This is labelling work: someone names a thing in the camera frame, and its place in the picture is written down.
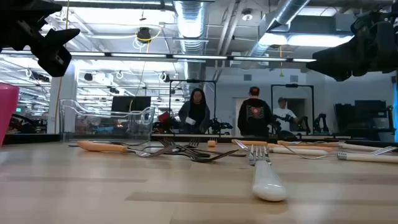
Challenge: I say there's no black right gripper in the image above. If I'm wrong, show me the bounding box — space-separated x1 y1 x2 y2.
306 11 398 82

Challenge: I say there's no black cable reel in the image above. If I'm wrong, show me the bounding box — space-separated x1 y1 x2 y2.
136 27 152 43

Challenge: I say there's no clear plastic bin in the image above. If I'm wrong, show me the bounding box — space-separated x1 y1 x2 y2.
58 98 155 143

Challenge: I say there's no white pillar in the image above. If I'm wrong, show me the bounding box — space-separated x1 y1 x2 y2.
46 60 78 134

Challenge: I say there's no black rig frame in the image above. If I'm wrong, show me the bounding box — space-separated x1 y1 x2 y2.
270 83 315 135
169 78 218 135

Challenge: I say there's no long light bar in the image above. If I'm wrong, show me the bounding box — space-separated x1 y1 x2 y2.
0 49 317 63

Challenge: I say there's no person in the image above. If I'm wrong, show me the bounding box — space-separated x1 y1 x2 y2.
272 96 301 134
177 88 212 135
237 86 274 138

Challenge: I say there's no silver ventilation duct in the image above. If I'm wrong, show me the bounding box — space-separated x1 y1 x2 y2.
172 0 208 103
248 0 312 58

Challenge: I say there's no red object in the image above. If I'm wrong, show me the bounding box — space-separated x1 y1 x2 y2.
157 111 171 133

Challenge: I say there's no white-handled fork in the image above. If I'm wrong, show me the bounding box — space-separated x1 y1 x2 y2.
280 141 398 164
232 139 330 157
338 142 398 154
248 144 289 202

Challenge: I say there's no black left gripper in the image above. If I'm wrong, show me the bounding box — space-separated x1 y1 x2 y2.
0 12 81 78

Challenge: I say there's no pink plastic bin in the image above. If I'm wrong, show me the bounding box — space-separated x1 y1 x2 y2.
0 82 21 147

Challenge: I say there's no yellow power cable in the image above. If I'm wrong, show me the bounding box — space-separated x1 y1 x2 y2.
54 0 70 134
129 27 163 113

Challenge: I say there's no black monitor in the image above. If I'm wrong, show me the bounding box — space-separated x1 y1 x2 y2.
111 95 152 114

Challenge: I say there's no black shelving unit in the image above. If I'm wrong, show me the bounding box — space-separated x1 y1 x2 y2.
334 99 396 139

